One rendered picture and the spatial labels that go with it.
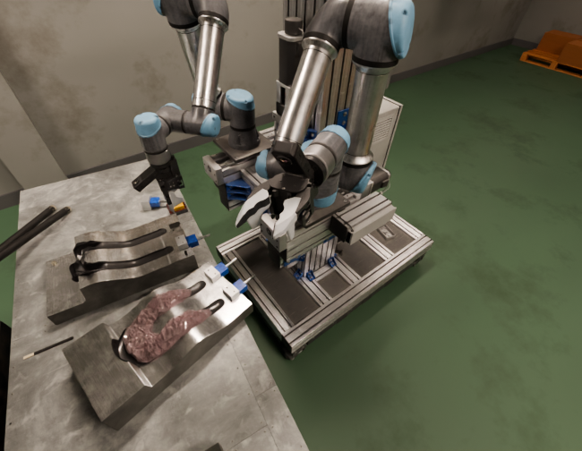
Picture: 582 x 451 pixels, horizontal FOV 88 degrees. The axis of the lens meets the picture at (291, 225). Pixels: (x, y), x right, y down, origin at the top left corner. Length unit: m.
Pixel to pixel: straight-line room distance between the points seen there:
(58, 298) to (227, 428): 0.73
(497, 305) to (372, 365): 1.00
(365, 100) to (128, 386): 0.99
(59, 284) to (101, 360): 0.41
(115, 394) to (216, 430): 0.29
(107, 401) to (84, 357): 0.16
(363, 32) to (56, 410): 1.29
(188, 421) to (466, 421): 1.47
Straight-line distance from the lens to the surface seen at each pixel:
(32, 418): 1.24
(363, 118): 0.91
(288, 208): 0.50
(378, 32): 0.82
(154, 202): 1.56
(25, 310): 1.46
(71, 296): 1.32
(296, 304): 1.83
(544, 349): 2.52
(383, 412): 1.92
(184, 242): 1.23
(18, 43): 3.02
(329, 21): 0.85
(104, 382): 1.05
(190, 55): 1.32
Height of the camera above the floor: 1.80
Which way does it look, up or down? 46 degrees down
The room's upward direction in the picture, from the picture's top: 2 degrees clockwise
